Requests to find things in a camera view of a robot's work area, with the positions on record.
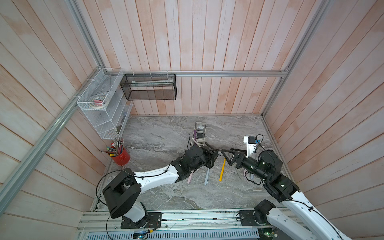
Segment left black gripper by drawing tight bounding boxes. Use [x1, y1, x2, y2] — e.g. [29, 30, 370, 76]
[189, 145, 221, 171]

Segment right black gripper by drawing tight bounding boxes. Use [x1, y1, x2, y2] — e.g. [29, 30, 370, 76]
[223, 148, 270, 184]

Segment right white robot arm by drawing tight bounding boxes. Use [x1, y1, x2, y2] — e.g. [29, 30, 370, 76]
[221, 149, 349, 240]

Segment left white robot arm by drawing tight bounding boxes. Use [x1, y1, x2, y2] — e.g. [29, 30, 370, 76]
[102, 145, 221, 229]

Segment pink toothbrush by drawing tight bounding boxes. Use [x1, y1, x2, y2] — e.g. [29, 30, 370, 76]
[187, 173, 193, 184]

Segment yellow toothbrush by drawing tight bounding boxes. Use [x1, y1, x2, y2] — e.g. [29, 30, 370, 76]
[219, 158, 226, 182]

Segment red pen cup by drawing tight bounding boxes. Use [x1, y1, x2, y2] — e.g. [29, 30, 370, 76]
[110, 147, 131, 166]

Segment pens in red cup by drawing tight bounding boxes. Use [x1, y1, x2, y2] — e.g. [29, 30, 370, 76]
[99, 138, 124, 157]

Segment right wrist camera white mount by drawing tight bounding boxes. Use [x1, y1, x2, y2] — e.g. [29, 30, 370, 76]
[244, 136, 261, 158]

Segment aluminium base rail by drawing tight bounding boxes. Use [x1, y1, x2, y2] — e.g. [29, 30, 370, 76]
[76, 208, 325, 240]

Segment black wire mesh basket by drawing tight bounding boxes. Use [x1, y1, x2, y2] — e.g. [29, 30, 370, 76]
[120, 73, 177, 101]

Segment horizontal aluminium wall rail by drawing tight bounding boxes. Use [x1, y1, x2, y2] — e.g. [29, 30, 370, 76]
[106, 69, 288, 78]

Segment white wire mesh shelf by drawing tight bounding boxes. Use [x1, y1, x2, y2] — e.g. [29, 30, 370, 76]
[77, 68, 133, 140]

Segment left aluminium wall rail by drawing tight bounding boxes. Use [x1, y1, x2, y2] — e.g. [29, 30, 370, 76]
[1, 68, 101, 215]

